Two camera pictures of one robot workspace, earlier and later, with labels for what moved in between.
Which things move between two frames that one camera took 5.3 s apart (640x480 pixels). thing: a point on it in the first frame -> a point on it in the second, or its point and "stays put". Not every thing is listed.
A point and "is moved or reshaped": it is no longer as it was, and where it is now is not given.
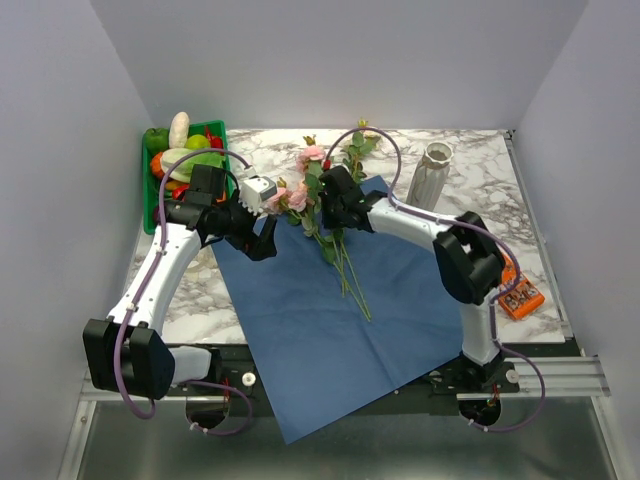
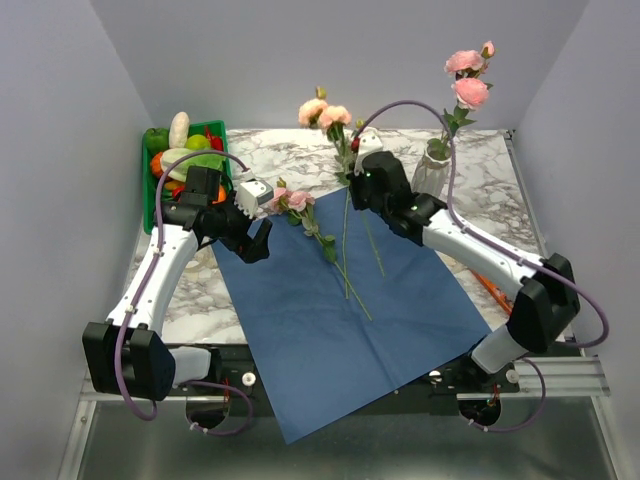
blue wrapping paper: x=325 y=338 stays put
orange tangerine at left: x=156 y=165 stays put
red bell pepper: x=177 y=192 stays put
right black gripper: x=328 y=222 -> x=357 y=201
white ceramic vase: x=431 y=177 stays put
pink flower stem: x=362 y=145 is moved or reshaped
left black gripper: x=264 y=246 stays put
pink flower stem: x=307 y=211 -> x=319 y=113
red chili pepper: x=216 y=142 stays put
